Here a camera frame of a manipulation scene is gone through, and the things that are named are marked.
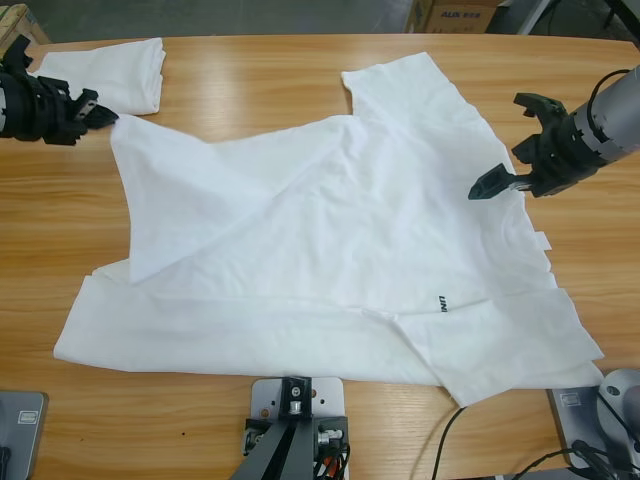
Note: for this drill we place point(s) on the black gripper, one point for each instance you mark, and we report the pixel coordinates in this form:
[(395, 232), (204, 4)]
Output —
[(40, 110), (560, 160)]

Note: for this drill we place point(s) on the white t-shirt with black logo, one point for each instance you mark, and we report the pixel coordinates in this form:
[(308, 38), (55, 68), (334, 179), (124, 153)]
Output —
[(300, 250)]

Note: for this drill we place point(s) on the folded plain white t-shirt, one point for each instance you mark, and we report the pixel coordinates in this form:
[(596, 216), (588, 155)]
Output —
[(130, 70)]

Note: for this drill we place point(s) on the wooden crate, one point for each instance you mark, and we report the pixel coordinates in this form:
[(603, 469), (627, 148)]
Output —
[(20, 25)]

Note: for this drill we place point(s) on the cardboard box with blue print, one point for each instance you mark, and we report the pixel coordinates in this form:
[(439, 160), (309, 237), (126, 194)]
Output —
[(455, 20)]

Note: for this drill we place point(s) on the black tripod leg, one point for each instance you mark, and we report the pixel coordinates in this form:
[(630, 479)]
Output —
[(627, 28)]

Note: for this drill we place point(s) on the white mounting plate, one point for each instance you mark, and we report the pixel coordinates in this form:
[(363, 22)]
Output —
[(327, 395)]

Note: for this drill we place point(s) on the white metal frame bar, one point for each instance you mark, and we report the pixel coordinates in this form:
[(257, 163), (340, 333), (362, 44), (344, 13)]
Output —
[(535, 17)]

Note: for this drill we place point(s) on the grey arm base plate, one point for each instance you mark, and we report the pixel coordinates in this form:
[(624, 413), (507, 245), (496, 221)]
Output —
[(570, 425), (20, 435)]

